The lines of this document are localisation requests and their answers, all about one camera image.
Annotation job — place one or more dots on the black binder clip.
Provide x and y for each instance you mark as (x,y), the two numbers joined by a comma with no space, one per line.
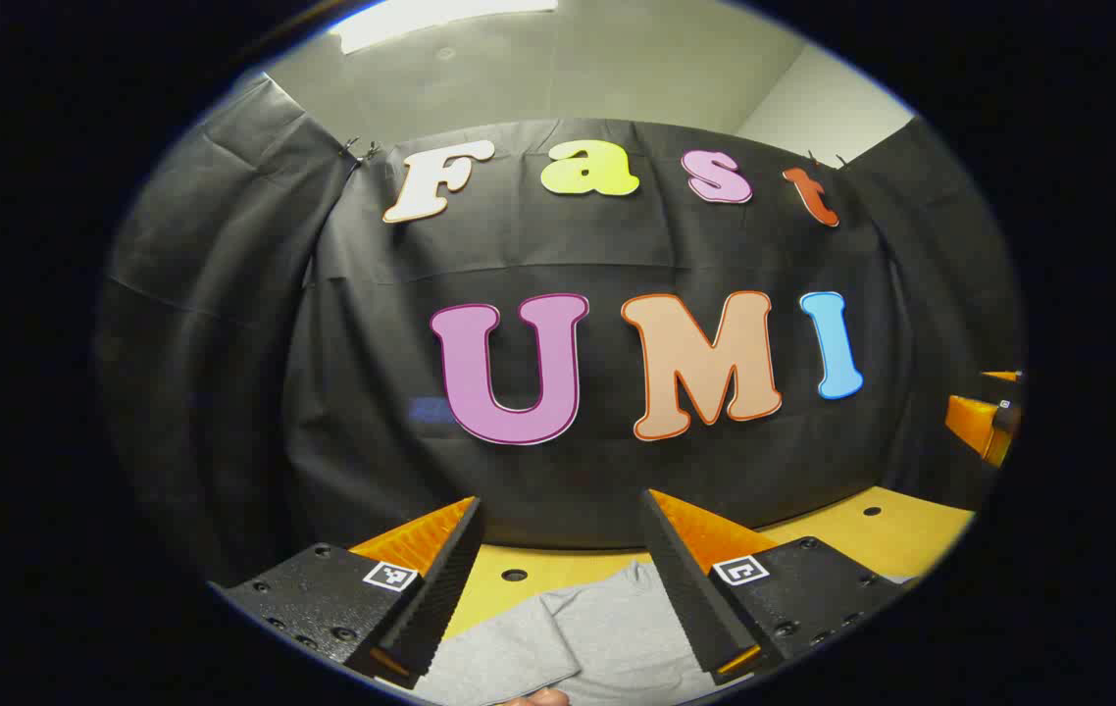
(354,149)
(818,160)

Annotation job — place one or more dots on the black backdrop cloth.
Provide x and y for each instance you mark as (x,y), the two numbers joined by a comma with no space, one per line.
(568,245)

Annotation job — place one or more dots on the grey sweatshirt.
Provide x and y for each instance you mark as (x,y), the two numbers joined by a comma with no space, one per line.
(597,628)

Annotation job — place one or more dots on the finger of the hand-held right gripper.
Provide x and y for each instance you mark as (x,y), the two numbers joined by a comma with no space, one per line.
(970,424)
(1001,376)

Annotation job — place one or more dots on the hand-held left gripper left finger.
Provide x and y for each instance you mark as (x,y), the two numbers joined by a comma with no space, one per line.
(445,579)

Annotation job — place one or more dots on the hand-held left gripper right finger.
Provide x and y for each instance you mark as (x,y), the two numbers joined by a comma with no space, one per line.
(690,598)

